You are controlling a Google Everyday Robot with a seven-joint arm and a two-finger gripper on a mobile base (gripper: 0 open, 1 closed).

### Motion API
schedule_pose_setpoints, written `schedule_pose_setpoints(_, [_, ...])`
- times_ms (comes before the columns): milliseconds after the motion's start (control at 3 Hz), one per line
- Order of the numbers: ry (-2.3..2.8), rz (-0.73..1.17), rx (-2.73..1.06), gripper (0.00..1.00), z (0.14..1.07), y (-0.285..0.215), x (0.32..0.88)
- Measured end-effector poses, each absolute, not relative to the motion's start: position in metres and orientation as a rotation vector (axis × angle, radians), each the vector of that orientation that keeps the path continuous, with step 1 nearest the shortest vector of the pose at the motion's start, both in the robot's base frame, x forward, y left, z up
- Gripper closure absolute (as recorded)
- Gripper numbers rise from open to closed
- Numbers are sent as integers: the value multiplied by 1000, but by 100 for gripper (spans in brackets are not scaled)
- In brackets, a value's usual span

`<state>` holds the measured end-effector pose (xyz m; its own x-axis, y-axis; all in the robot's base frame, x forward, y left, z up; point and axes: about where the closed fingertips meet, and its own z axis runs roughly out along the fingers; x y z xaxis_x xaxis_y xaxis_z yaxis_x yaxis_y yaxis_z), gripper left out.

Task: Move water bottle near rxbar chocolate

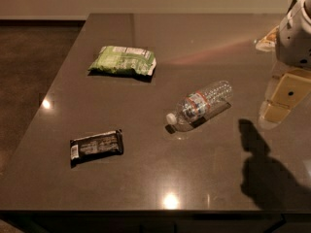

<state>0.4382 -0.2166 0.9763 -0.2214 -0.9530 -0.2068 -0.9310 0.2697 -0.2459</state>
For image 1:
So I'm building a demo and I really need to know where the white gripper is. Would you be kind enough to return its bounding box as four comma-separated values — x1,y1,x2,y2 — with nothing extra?
256,0,311,124

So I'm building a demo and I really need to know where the clear plastic water bottle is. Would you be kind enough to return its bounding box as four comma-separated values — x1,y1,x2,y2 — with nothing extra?
166,81,233,132

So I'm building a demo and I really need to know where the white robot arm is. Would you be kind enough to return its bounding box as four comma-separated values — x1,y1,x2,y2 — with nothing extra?
256,0,311,129

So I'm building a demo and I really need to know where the black rxbar chocolate wrapper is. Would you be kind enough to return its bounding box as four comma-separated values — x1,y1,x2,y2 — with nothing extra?
70,130,123,161

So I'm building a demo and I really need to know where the green chip bag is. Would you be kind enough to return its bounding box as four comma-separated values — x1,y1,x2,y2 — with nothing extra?
88,46,156,76

